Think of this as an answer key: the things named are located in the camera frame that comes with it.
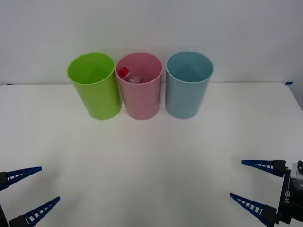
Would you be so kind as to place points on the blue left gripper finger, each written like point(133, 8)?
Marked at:
point(11, 177)
point(26, 217)

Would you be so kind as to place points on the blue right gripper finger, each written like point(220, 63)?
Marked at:
point(272, 166)
point(260, 211)

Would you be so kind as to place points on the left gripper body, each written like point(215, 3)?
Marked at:
point(2, 217)

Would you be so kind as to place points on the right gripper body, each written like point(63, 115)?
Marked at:
point(290, 203)

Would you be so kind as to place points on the clear bottle with red cap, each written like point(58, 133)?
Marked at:
point(123, 71)

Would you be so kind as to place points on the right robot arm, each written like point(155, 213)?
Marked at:
point(296, 172)

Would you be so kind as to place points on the pale blue plastic waste bin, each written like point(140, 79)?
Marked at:
point(184, 99)

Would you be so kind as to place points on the green plastic waste bin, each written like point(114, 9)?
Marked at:
point(99, 99)

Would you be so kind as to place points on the pink plastic waste bin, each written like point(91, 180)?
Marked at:
point(142, 101)

